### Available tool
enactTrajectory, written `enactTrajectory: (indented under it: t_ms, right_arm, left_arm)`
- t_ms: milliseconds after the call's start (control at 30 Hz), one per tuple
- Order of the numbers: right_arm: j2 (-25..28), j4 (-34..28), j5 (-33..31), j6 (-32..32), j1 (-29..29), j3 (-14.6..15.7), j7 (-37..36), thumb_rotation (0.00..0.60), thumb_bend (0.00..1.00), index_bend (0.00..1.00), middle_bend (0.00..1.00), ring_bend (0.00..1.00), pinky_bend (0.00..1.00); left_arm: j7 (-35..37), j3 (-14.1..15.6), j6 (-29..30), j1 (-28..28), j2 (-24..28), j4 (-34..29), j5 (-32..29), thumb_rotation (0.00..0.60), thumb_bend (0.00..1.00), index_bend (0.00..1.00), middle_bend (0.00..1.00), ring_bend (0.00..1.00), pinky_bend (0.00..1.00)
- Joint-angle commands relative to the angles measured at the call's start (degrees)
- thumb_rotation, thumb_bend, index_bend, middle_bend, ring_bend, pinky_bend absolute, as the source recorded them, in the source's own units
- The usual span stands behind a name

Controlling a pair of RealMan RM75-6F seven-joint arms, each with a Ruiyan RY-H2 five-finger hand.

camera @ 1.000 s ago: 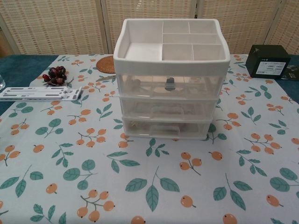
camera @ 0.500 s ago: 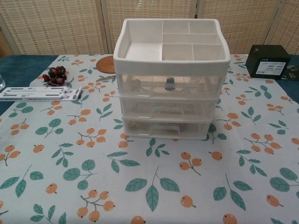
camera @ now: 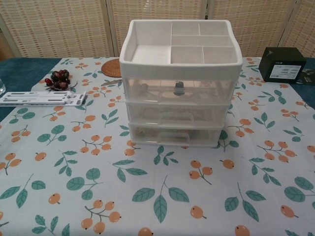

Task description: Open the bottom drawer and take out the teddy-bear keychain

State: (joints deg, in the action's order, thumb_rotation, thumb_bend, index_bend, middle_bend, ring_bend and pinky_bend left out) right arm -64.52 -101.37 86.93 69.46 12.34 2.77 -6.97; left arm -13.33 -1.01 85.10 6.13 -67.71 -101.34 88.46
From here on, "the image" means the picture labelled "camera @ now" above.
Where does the silver table knife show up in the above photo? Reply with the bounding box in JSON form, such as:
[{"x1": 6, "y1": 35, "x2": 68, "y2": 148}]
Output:
[{"x1": 100, "y1": 78, "x2": 123, "y2": 87}]

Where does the woven bamboo folding screen panel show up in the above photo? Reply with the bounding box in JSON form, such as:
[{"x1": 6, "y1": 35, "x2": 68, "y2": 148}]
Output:
[
  {"x1": 107, "y1": 0, "x2": 212, "y2": 59},
  {"x1": 209, "y1": 0, "x2": 295, "y2": 58},
  {"x1": 0, "y1": 0, "x2": 110, "y2": 59},
  {"x1": 278, "y1": 0, "x2": 315, "y2": 59}
]

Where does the artificial dark red grape bunch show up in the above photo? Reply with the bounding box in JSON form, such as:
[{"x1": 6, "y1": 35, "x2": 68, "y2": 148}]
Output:
[{"x1": 44, "y1": 69, "x2": 78, "y2": 91}]

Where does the dark grey clip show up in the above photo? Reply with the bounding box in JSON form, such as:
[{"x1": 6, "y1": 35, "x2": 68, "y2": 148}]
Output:
[{"x1": 173, "y1": 82, "x2": 185, "y2": 96}]

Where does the black cardboard box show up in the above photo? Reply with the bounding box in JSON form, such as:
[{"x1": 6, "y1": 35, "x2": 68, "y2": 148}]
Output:
[{"x1": 258, "y1": 47, "x2": 307, "y2": 83}]

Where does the clear plastic container edge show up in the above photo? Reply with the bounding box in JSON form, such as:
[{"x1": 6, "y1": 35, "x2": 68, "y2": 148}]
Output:
[{"x1": 126, "y1": 102, "x2": 233, "y2": 125}]

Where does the white plastic drawer organizer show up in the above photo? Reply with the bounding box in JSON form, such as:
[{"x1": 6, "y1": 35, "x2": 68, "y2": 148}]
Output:
[{"x1": 120, "y1": 19, "x2": 243, "y2": 149}]

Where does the floral fruit print tablecloth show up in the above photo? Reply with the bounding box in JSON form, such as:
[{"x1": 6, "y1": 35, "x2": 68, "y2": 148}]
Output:
[{"x1": 0, "y1": 57, "x2": 315, "y2": 236}]

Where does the clear drawer with gold clips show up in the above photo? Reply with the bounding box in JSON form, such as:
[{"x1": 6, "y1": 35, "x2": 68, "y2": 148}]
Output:
[{"x1": 128, "y1": 122, "x2": 226, "y2": 148}]

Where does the flat black booklet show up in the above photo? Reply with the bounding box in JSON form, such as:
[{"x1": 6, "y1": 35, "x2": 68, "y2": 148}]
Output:
[{"x1": 295, "y1": 67, "x2": 315, "y2": 86}]

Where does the round woven rattan coaster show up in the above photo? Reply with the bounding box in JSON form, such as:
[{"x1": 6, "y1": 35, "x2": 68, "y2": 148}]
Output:
[{"x1": 101, "y1": 60, "x2": 122, "y2": 77}]

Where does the white folding laptop stand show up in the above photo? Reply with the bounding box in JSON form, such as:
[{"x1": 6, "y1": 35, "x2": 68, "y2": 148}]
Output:
[{"x1": 0, "y1": 90, "x2": 89, "y2": 107}]

